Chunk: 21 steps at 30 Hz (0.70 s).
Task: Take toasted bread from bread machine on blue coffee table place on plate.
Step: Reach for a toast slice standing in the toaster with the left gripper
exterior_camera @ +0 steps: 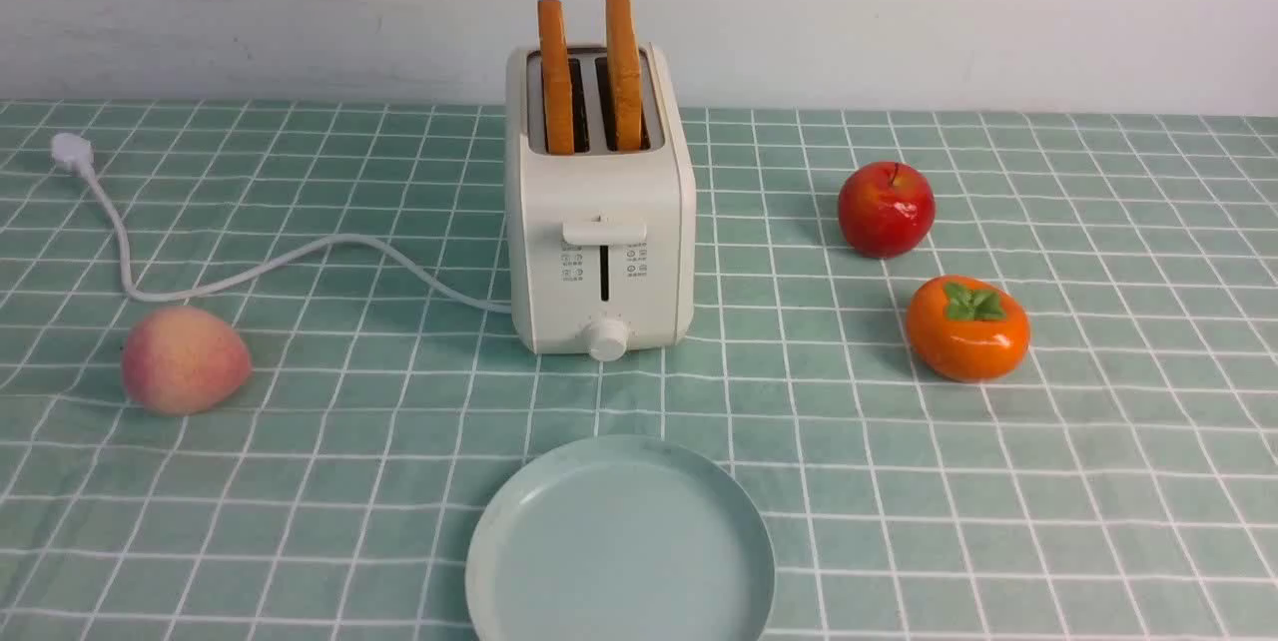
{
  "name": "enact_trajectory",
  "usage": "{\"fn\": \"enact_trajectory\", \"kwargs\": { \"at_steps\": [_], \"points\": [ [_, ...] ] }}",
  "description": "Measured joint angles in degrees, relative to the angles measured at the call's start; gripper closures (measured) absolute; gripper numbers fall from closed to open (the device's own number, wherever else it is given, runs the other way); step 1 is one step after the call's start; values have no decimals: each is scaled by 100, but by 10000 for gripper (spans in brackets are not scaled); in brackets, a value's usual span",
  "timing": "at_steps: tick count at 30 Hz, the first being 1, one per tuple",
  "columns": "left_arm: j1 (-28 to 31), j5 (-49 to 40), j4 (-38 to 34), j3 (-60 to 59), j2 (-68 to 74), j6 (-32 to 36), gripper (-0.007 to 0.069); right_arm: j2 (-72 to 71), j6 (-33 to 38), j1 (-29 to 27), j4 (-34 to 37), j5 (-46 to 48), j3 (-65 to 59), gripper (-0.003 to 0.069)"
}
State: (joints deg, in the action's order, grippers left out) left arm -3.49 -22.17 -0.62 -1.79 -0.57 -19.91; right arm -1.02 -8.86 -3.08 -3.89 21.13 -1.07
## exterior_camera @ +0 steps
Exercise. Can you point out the toast slice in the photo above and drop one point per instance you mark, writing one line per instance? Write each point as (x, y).
(625, 75)
(556, 79)

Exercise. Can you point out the white two-slot toaster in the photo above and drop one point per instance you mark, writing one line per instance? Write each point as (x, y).
(600, 243)

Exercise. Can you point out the light green round plate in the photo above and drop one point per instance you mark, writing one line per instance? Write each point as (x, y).
(620, 537)

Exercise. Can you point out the red apple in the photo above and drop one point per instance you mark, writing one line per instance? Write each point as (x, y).
(885, 209)

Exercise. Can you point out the orange persimmon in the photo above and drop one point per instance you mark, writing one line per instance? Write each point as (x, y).
(966, 330)

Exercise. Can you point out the pink peach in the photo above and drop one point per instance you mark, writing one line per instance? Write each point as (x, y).
(179, 361)

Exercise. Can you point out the green checkered tablecloth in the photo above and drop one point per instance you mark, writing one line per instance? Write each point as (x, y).
(1119, 483)

